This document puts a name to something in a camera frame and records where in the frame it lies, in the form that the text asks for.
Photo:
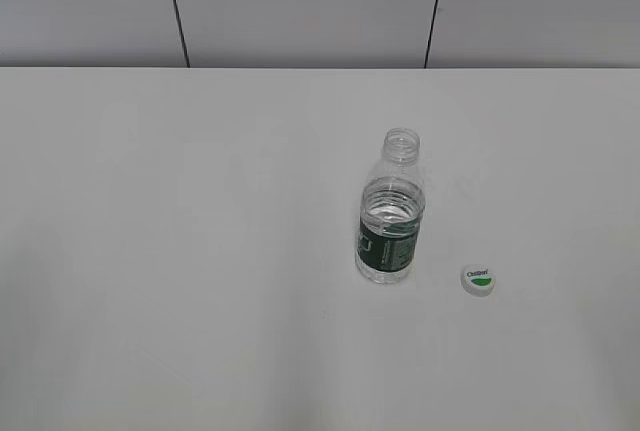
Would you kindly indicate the clear water bottle green label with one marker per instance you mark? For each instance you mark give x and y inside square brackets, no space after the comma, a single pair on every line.
[391,210]

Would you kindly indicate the white green bottle cap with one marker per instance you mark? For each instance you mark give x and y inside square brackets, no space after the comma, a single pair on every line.
[478,280]

